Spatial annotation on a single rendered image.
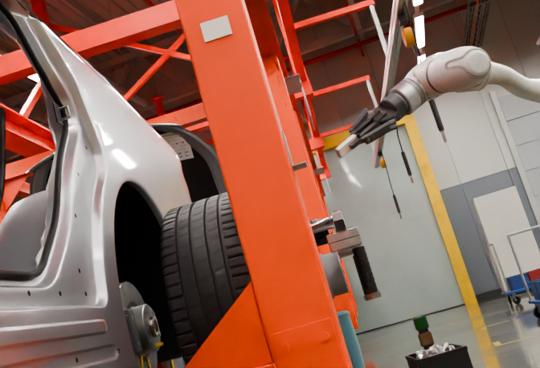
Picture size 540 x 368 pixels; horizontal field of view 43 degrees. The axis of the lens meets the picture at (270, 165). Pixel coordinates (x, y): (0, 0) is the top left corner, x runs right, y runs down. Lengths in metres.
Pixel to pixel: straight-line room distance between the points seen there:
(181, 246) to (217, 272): 0.14
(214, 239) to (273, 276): 0.35
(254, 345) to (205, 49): 0.70
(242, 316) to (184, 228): 0.44
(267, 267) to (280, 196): 0.16
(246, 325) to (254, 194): 0.30
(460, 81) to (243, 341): 0.85
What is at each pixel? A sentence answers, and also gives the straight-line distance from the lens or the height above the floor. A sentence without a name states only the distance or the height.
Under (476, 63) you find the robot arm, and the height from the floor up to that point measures 1.24.
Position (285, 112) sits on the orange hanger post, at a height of 2.43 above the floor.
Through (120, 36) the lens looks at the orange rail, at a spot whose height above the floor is 3.24.
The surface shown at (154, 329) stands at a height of 0.84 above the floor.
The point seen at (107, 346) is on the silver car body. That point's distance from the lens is 1.68.
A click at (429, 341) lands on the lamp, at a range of 2.19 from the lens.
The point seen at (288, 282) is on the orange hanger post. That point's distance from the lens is 1.56.
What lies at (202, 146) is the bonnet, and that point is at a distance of 5.42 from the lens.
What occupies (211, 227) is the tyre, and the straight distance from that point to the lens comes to 1.90.
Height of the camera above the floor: 0.77
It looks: 12 degrees up
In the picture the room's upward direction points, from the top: 16 degrees counter-clockwise
